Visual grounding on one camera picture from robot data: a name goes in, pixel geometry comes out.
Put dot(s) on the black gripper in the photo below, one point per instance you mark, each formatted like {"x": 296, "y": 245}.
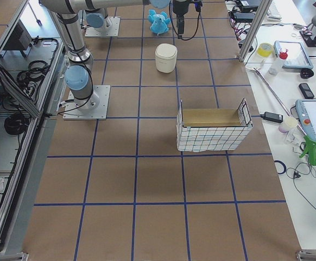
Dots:
{"x": 179, "y": 8}

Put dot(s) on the white lidded trash can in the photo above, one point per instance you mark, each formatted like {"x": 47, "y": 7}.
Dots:
{"x": 165, "y": 57}

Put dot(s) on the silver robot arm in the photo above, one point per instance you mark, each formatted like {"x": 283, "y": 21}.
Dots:
{"x": 66, "y": 13}
{"x": 98, "y": 19}

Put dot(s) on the blue teddy bear plush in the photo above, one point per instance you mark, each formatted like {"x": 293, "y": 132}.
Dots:
{"x": 159, "y": 22}

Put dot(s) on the long metal rod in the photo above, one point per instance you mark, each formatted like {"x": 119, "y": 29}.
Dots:
{"x": 272, "y": 91}

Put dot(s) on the yellow tape roll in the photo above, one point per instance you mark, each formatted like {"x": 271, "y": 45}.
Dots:
{"x": 265, "y": 49}

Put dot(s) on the red capped white bottle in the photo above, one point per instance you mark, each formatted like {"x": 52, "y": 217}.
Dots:
{"x": 279, "y": 62}

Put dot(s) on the grid cloth covered box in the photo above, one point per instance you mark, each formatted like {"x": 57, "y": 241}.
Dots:
{"x": 200, "y": 130}

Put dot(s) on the teach pendant tablet far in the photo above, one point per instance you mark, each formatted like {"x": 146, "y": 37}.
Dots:
{"x": 298, "y": 58}

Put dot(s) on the black power adapter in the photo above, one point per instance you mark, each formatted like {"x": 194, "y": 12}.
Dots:
{"x": 272, "y": 117}

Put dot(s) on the black remote phone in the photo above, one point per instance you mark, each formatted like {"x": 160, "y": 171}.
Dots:
{"x": 306, "y": 91}

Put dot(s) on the white purple cup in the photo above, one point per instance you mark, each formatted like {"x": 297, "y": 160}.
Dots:
{"x": 287, "y": 124}

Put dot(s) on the black electronics box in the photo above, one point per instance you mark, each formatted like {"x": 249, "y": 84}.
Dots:
{"x": 19, "y": 40}

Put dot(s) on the green plastic spray gun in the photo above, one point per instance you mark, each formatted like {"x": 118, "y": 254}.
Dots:
{"x": 310, "y": 150}

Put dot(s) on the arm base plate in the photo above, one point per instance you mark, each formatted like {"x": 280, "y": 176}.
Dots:
{"x": 94, "y": 108}
{"x": 112, "y": 32}

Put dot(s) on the aluminium frame post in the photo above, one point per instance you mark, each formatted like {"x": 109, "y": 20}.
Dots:
{"x": 256, "y": 23}

